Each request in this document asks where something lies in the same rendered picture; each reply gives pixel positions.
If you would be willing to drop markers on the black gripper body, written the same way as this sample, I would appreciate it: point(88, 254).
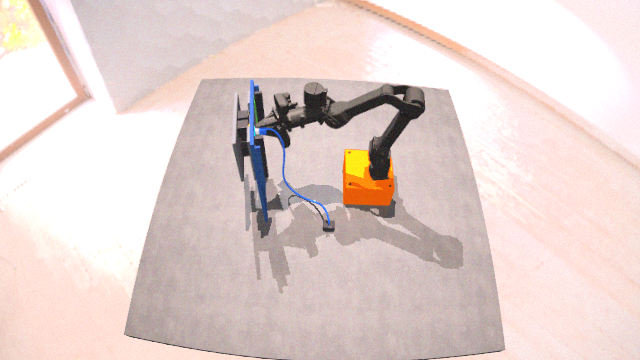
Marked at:
point(288, 118)

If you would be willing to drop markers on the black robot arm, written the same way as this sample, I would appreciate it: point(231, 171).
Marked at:
point(319, 107)

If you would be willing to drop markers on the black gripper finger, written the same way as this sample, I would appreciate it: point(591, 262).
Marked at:
point(271, 133)
point(271, 120)

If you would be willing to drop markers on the blue network cable plug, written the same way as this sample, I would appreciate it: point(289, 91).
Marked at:
point(262, 131)

